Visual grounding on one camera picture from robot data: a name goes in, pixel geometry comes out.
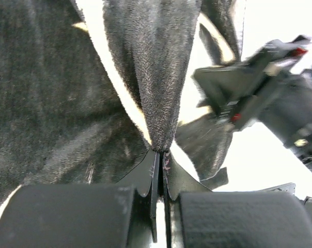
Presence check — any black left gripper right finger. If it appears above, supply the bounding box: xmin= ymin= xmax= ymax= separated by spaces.
xmin=162 ymin=152 xmax=211 ymax=248

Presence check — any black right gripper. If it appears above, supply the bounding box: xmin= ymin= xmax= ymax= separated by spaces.
xmin=193 ymin=35 xmax=312 ymax=171

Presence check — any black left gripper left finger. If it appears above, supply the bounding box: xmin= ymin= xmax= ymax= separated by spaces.
xmin=117 ymin=149 xmax=160 ymax=243

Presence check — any black floral plush pillowcase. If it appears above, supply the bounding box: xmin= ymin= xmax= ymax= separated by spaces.
xmin=0 ymin=1 xmax=240 ymax=218

